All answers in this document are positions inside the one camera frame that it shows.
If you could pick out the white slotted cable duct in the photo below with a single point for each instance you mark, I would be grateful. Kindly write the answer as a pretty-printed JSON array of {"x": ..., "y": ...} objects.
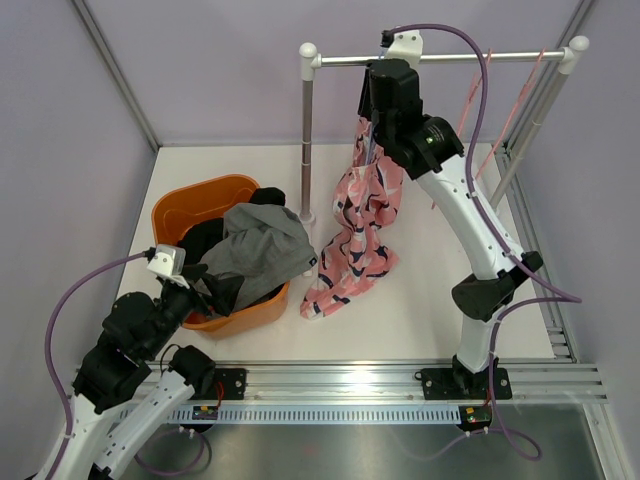
[{"x": 317, "y": 415}]

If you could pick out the blue wire hanger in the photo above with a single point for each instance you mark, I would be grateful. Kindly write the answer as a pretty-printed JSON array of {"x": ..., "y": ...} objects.
[{"x": 371, "y": 140}]

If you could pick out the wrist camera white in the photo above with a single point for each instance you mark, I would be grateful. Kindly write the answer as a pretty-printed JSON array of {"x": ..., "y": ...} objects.
[
  {"x": 407, "y": 46},
  {"x": 166, "y": 263}
]

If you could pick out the black shorts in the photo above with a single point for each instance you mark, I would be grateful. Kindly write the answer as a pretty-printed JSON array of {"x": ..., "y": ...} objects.
[{"x": 204, "y": 236}]

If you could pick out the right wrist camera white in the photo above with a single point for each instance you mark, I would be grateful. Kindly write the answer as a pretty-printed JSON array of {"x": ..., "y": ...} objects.
[{"x": 407, "y": 46}]

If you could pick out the orange plastic basket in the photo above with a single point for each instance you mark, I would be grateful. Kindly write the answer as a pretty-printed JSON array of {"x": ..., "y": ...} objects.
[{"x": 179, "y": 210}]

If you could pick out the pink hanger of grey shorts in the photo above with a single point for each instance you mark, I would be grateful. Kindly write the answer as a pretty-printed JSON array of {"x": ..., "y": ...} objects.
[{"x": 475, "y": 85}]

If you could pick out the grey shorts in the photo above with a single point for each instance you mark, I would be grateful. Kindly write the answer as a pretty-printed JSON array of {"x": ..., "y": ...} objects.
[{"x": 267, "y": 245}]

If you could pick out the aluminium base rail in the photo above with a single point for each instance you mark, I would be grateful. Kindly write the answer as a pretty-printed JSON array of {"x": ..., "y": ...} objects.
[{"x": 399, "y": 382}]

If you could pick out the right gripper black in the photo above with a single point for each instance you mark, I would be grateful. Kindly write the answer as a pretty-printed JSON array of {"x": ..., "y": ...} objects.
[{"x": 364, "y": 102}]

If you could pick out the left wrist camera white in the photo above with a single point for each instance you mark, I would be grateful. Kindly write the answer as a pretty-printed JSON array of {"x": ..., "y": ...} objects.
[{"x": 166, "y": 263}]

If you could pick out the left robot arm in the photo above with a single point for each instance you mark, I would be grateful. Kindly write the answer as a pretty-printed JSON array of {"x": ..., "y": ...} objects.
[{"x": 100, "y": 439}]

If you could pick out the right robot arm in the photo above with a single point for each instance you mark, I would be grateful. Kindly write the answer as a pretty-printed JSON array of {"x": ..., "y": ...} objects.
[{"x": 430, "y": 152}]

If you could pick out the pink hanger of black shorts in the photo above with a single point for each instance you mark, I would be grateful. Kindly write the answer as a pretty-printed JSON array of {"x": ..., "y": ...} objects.
[{"x": 516, "y": 108}]

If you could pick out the pink navy patterned shorts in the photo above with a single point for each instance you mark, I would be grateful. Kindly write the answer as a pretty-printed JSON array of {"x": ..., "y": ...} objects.
[{"x": 366, "y": 200}]

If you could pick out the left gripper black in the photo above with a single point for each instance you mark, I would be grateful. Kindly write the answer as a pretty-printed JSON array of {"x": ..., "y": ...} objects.
[{"x": 223, "y": 292}]

